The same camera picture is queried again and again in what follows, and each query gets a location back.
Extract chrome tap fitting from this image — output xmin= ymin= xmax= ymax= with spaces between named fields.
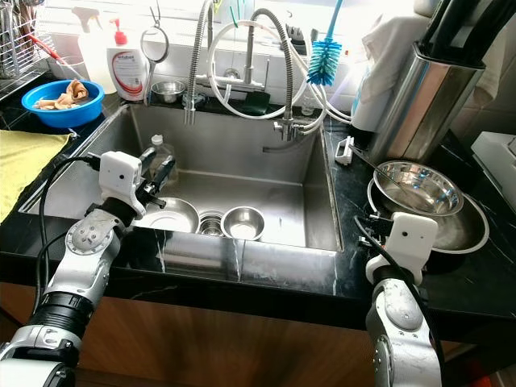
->
xmin=262 ymin=115 xmax=321 ymax=152

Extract small white plastic clip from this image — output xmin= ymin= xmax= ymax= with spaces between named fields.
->
xmin=336 ymin=135 xmax=356 ymax=166

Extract white soap bottle red pump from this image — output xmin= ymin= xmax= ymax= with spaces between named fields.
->
xmin=106 ymin=18 xmax=150 ymax=103

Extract white appliance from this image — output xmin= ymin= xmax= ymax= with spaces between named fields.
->
xmin=472 ymin=129 xmax=516 ymax=214

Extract tiny steel cup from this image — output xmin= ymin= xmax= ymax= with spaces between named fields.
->
xmin=151 ymin=80 xmax=186 ymax=104

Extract hanging round steel strainer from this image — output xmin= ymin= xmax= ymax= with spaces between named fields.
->
xmin=139 ymin=2 xmax=170 ymax=106

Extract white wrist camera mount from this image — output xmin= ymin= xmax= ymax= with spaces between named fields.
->
xmin=98 ymin=151 xmax=142 ymax=218
xmin=367 ymin=211 xmax=440 ymax=285

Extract black knife handle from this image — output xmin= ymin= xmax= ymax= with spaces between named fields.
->
xmin=419 ymin=0 xmax=516 ymax=57

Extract yellow cloth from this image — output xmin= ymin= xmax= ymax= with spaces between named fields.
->
xmin=0 ymin=129 xmax=73 ymax=220

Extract stainless steel kitchen sink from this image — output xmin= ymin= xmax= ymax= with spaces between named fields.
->
xmin=18 ymin=105 xmax=343 ymax=252

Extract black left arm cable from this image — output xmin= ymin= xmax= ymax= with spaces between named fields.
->
xmin=39 ymin=157 xmax=102 ymax=307

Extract stainless steel knife block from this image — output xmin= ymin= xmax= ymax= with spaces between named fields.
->
xmin=364 ymin=42 xmax=485 ymax=166

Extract white bag with blue label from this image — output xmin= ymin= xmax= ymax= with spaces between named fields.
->
xmin=351 ymin=12 xmax=428 ymax=134

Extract clear plastic bottle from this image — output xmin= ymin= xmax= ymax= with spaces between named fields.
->
xmin=149 ymin=133 xmax=180 ymax=188

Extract red handled utensil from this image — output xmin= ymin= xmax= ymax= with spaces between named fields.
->
xmin=26 ymin=32 xmax=81 ymax=77

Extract steel wire dish rack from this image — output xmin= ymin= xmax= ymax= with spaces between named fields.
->
xmin=0 ymin=0 xmax=53 ymax=94

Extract white spray bottle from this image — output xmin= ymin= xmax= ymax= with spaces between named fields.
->
xmin=71 ymin=6 xmax=118 ymax=94

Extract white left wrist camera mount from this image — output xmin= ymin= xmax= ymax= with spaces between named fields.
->
xmin=98 ymin=151 xmax=142 ymax=218

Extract steel sink drain strainer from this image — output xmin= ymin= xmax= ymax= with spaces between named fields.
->
xmin=197 ymin=211 xmax=227 ymax=239

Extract beige food pieces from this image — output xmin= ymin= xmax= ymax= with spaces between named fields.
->
xmin=35 ymin=79 xmax=89 ymax=111

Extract dark green sponge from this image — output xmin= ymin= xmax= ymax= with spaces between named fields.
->
xmin=240 ymin=90 xmax=271 ymax=116

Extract chrome faucet post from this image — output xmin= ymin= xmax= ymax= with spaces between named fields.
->
xmin=218 ymin=24 xmax=264 ymax=89

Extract blue bottle brush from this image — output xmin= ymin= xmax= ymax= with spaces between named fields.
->
xmin=306 ymin=0 xmax=344 ymax=86

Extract steel spring faucet spout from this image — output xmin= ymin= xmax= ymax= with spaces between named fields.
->
xmin=185 ymin=0 xmax=214 ymax=126

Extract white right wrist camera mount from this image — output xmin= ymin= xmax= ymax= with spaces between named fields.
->
xmin=367 ymin=211 xmax=440 ymax=285

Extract white looped hose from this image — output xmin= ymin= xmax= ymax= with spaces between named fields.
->
xmin=206 ymin=20 xmax=354 ymax=123

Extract blue plastic bowl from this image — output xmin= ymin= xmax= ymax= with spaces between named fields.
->
xmin=21 ymin=79 xmax=106 ymax=130

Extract small steel bowl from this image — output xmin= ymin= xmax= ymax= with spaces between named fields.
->
xmin=221 ymin=206 xmax=266 ymax=241

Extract grey braided hose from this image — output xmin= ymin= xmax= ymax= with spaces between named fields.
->
xmin=246 ymin=6 xmax=299 ymax=139

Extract shallow steel plate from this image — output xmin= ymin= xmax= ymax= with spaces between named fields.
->
xmin=135 ymin=197 xmax=200 ymax=235

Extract brown wooden cabinet front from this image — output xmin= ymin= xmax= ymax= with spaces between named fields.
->
xmin=0 ymin=282 xmax=476 ymax=387

